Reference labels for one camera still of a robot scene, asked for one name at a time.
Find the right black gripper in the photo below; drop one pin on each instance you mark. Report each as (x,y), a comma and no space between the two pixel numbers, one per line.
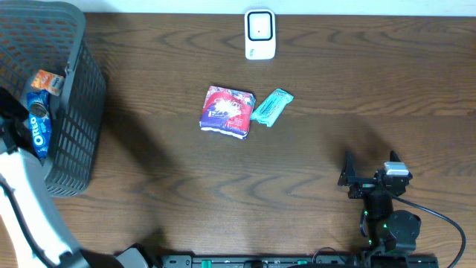
(369,184)

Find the mint green wipes pack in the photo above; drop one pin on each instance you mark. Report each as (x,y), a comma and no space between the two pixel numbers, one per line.
(271,108)

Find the red purple pad pack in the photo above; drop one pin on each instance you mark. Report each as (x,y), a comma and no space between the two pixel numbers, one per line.
(227,111)

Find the orange tissue packet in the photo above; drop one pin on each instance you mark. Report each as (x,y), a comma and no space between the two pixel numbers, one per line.
(50,82)

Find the blue Oreo cookie pack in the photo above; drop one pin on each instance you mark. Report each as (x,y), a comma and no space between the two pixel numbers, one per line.
(39,121)

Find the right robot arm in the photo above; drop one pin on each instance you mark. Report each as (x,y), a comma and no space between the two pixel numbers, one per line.
(391,234)

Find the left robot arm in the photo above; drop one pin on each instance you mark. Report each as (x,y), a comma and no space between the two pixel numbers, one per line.
(39,235)

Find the grey plastic mesh basket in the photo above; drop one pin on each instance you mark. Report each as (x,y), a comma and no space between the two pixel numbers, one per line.
(51,36)

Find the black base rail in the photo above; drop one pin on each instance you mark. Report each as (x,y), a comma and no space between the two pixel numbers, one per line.
(322,260)

